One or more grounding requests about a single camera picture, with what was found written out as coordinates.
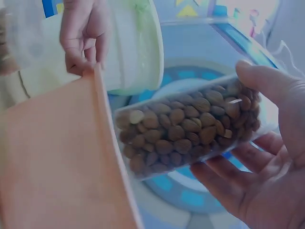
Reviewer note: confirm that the person's left hand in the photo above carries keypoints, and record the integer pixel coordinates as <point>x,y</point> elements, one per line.
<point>81,31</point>

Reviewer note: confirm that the person's right hand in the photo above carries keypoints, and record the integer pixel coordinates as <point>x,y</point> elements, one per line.
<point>274,190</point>

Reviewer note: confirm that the person's left fingers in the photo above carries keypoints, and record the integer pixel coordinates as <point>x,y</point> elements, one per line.
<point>91,51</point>

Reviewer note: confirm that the orange board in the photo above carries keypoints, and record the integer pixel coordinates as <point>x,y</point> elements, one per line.
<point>54,152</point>

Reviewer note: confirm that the clear plastic box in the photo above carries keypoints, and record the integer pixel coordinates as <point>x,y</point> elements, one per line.
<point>190,128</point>

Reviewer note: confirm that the white and green bowl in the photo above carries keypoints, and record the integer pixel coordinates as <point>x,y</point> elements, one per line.
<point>133,47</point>

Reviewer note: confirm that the pile of almonds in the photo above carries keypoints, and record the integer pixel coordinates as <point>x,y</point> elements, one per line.
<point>186,128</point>

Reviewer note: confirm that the clear plastic container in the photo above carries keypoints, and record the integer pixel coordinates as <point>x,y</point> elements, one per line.
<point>238,35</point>

